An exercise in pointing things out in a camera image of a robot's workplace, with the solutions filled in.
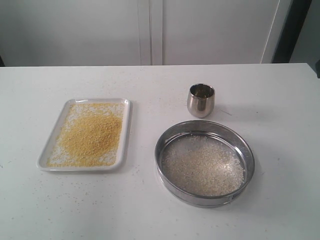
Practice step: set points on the stainless steel cup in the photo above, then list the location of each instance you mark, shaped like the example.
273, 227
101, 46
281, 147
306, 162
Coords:
201, 100

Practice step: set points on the round steel mesh sieve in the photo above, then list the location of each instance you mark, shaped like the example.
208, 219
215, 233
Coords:
215, 131

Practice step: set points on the white coarse grains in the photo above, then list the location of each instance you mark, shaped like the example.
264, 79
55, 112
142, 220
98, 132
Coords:
202, 166

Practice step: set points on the yellow millet grains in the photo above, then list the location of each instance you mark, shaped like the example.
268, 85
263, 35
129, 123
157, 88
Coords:
89, 136

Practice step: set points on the white rectangular tray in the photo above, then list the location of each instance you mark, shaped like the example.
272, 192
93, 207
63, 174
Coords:
123, 141

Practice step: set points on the white cabinet doors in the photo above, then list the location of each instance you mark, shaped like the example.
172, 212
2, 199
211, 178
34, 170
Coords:
140, 32

